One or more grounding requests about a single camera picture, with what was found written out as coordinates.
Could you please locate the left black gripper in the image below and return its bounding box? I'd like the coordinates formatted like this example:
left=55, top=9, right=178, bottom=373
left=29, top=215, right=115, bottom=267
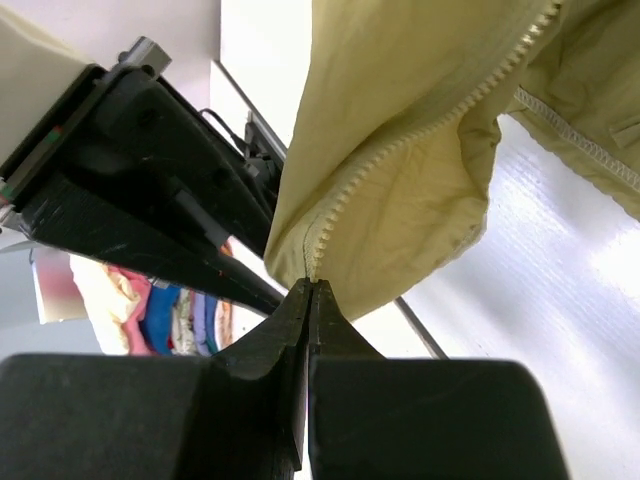
left=1, top=37, right=284, bottom=315

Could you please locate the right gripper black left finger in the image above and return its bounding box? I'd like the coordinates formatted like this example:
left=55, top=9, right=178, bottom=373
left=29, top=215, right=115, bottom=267
left=1, top=280, right=311, bottom=479

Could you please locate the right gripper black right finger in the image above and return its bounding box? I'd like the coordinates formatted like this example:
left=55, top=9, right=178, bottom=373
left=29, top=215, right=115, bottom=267
left=308, top=281, right=569, bottom=479

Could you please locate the khaki tan jacket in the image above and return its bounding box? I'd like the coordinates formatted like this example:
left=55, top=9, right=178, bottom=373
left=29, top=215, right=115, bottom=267
left=264, top=1, right=639, bottom=320

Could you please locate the colourful cloth pile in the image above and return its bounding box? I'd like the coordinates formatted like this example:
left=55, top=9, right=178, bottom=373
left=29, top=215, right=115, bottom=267
left=70, top=255, right=233, bottom=357

